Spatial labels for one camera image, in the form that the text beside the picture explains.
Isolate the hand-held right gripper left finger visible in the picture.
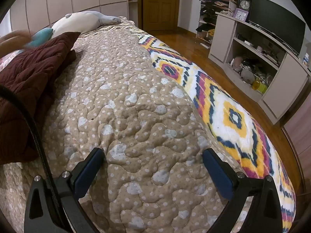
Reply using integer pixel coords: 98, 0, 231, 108
24, 148, 105, 233

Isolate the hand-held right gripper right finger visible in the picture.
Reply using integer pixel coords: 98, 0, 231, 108
202, 148, 284, 233

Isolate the maroon quilted jacket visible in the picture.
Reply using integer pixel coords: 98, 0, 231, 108
0, 31, 82, 165

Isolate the shelf rack with clothes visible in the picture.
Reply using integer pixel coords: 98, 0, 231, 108
196, 0, 240, 45

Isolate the colourful patterned blanket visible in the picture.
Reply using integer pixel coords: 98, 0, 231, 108
129, 21, 297, 233

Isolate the beige dotted quilted bedspread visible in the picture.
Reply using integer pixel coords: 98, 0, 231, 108
0, 25, 255, 233

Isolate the yellow green container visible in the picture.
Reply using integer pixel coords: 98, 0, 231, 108
251, 78, 268, 94

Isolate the beige television cabinet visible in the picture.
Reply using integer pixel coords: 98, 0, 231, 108
208, 12, 311, 125

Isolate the light blue pillow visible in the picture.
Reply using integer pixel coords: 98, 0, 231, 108
17, 27, 54, 54

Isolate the white plush pillow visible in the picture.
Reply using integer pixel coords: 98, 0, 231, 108
51, 11, 122, 36

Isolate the blurred tan shape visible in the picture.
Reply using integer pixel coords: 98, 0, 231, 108
0, 30, 32, 57

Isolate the purple square clock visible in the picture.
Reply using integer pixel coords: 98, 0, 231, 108
233, 8, 250, 22

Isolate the black flat television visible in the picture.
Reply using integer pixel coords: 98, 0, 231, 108
248, 0, 307, 55

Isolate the black ornate clock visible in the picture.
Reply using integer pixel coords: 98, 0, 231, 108
237, 0, 252, 17

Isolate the brown wooden door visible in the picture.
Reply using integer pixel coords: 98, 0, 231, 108
142, 0, 181, 31

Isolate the black braided cable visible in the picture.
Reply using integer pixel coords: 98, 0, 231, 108
0, 85, 64, 226

